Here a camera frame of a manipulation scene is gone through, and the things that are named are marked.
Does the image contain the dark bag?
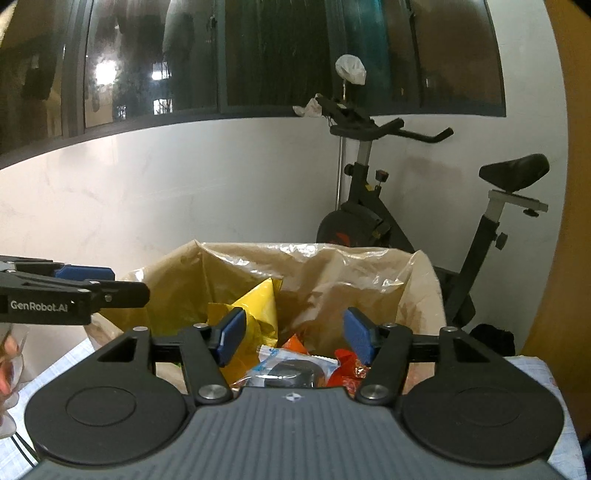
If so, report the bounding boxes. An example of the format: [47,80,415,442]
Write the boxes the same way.
[470,323,516,357]

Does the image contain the crumpled white tissue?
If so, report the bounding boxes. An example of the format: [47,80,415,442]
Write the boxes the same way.
[293,93,325,119]

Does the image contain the wooden panel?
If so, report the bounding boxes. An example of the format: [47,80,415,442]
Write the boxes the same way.
[521,0,591,441]

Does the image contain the white plastic bag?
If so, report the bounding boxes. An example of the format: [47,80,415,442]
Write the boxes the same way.
[334,54,368,87]

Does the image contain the plaid bed sheet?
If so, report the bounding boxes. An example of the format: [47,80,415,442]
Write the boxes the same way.
[0,339,583,480]

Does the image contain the brown cardboard box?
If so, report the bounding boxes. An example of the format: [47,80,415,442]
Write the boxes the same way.
[87,237,447,398]

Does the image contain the clear packet red contents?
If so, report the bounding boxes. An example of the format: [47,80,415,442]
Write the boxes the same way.
[0,323,29,439]

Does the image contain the yellow snack packet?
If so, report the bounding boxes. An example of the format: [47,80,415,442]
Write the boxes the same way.
[207,278,284,384]

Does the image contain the clear packet blue black contents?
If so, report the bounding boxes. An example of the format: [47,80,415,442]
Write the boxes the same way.
[233,345,341,389]

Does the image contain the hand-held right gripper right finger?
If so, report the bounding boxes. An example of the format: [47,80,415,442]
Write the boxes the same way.
[344,307,502,407]

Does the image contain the tan bread packet red corner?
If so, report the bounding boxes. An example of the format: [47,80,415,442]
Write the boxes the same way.
[325,348,371,398]

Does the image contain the black exercise bike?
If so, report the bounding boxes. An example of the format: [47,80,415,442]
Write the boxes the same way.
[314,95,551,343]

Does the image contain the dark framed window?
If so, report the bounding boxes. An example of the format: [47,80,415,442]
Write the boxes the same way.
[0,0,507,170]

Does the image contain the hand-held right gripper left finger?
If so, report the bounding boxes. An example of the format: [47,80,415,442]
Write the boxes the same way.
[97,307,247,404]

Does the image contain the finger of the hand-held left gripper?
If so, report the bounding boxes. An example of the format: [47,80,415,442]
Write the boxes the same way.
[0,261,116,281]
[0,273,151,310]

